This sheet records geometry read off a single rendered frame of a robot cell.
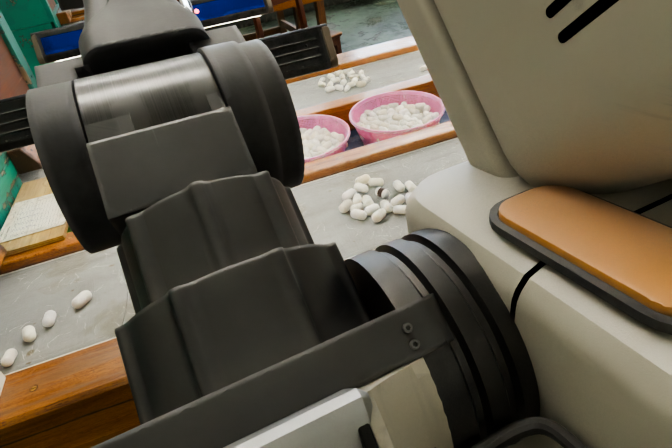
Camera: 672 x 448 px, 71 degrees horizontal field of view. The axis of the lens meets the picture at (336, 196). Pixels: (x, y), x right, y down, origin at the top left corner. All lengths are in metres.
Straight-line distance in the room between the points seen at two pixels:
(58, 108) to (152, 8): 0.09
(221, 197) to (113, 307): 0.82
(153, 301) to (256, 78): 0.10
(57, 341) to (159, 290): 0.81
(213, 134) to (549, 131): 0.12
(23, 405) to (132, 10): 0.69
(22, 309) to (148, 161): 0.92
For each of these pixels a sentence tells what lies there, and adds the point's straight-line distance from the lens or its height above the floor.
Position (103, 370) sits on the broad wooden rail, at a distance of 0.84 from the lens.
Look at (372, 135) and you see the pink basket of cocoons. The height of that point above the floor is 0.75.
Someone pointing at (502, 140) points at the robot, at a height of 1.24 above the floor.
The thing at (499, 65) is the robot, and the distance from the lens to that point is 0.18.
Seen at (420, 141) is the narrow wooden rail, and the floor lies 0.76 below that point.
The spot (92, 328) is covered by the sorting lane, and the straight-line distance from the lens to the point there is 0.96.
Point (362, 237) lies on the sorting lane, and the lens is 0.93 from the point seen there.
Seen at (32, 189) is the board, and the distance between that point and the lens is 1.45.
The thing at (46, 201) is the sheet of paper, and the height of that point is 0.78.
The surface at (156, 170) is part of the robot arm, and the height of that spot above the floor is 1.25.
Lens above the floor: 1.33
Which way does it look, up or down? 34 degrees down
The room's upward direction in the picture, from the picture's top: 10 degrees counter-clockwise
